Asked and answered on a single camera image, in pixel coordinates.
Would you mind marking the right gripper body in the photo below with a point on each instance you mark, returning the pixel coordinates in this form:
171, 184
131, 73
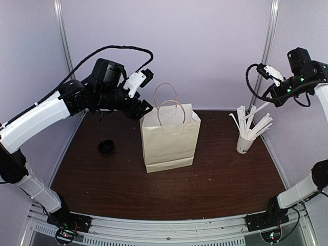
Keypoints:
282, 98

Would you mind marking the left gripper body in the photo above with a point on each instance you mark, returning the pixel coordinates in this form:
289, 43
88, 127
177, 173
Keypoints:
134, 110

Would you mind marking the single white stirrer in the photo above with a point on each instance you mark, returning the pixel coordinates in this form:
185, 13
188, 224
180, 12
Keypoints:
252, 112

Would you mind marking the white paper bag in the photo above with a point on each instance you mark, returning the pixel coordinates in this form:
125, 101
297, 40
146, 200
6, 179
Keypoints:
169, 135

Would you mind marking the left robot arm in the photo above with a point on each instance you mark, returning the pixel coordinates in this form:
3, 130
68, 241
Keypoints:
106, 88

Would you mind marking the white wrapped stirrers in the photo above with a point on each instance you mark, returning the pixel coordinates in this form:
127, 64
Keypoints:
247, 128

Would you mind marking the black cup lid stack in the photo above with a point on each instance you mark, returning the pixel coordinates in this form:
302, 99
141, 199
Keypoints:
106, 146

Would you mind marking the cup holding stirrers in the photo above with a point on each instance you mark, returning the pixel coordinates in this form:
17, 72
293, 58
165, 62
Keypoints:
244, 144

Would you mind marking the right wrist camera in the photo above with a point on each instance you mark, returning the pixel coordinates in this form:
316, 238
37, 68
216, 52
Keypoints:
268, 72

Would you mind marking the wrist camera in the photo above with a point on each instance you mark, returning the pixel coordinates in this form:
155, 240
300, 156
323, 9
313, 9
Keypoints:
136, 80
268, 72

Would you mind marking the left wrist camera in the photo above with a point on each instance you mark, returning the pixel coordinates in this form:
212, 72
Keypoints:
136, 80

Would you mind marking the right aluminium frame post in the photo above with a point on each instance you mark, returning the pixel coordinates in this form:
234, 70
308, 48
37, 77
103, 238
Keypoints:
271, 29

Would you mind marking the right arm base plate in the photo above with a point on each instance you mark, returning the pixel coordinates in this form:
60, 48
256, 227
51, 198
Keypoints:
269, 227

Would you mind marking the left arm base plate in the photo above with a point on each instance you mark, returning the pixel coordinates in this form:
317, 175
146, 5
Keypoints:
70, 228

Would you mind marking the front aluminium rail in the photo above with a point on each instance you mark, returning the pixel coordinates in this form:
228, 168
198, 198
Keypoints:
231, 230

